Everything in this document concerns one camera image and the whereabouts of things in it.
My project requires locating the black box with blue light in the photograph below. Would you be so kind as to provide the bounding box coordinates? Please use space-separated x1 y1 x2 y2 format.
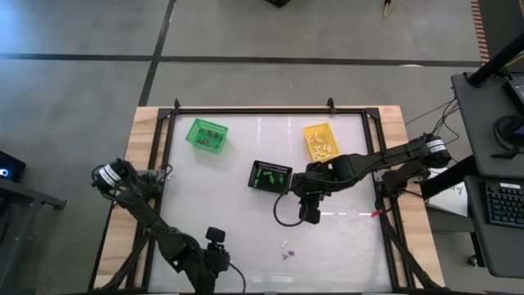
0 149 26 184

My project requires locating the black monitor pole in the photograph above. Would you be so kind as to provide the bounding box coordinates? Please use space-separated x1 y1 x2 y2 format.
466 30 524 88

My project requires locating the black backlit keyboard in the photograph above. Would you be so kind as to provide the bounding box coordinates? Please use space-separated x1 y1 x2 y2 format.
485 182 524 229

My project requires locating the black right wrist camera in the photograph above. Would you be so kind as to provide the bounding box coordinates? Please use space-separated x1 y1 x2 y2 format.
298 198 323 225

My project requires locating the dark grey cart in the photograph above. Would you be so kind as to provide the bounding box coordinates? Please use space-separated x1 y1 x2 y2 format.
0 178 69 295

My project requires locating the white paper sheet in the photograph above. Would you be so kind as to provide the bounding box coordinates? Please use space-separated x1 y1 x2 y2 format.
425 182 470 218

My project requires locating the black round stand base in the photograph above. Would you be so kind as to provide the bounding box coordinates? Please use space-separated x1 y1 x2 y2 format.
493 114 524 151

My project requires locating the black plastic basket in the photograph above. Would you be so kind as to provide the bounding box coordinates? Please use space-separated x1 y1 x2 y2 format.
247 160 294 194

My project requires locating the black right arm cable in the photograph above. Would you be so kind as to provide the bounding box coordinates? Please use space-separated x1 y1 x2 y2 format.
273 186 308 228

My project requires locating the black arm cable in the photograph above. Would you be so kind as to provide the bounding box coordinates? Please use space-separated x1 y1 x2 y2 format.
273 186 308 228
227 261 247 294

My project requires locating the green plastic basket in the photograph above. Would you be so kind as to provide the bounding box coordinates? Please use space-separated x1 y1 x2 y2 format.
185 118 229 155

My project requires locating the grey desk with keyboard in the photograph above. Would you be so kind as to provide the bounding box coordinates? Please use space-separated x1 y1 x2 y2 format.
464 175 524 279

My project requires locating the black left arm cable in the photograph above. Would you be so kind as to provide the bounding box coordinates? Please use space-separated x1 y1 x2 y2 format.
227 261 247 294

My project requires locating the yellow plastic basket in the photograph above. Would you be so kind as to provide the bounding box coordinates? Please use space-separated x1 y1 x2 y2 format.
303 122 341 163

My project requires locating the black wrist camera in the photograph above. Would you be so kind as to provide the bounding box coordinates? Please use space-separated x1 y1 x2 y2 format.
205 226 227 246
298 198 323 225

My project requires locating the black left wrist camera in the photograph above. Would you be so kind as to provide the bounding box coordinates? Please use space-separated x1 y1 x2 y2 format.
205 226 227 246

